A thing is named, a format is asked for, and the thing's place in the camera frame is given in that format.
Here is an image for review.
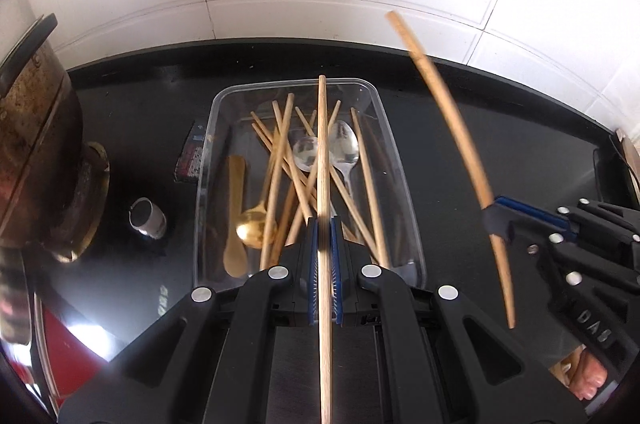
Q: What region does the tan wooden board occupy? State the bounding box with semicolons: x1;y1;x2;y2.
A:
614;128;640;190

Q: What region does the silver metal spoon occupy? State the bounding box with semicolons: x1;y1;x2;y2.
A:
291;136;321;172
327;120;361;200

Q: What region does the person's right hand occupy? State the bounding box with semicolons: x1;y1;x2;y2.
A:
567;346;621;402

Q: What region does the translucent tan soup spoon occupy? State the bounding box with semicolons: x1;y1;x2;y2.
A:
222;155;248;279

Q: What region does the long wooden chopstick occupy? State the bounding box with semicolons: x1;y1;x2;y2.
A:
317;75;333;424
385;10;517;330

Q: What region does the gold metal spoon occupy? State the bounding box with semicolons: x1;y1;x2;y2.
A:
235;174;273;250

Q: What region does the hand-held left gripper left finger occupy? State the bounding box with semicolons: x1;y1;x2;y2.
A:
57;216;321;424

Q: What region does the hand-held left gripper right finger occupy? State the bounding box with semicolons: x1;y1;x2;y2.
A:
330;216;588;424

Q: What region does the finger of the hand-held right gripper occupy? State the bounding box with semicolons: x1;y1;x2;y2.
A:
494;197;640;266
481;209;640;306

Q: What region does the dirty metal pot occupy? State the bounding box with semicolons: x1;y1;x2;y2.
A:
0;0;86;250

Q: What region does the clear plastic container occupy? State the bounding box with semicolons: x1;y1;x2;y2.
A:
174;77;427;292

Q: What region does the pile of wooden chopsticks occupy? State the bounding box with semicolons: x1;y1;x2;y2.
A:
249;93;392;272

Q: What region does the black round appliance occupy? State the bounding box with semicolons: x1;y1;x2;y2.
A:
592;129;640;215

